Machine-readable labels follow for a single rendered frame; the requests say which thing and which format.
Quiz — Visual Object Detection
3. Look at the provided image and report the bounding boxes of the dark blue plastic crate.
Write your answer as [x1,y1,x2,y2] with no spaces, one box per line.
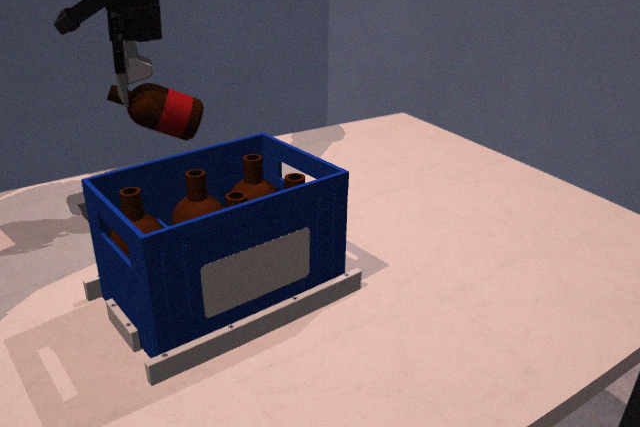
[93,133,349,359]

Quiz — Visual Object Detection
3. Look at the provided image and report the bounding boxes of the grey metal rail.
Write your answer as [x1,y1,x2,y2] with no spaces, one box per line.
[83,268,362,386]

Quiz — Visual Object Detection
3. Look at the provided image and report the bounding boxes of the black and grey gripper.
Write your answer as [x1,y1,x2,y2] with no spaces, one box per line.
[105,0,162,107]

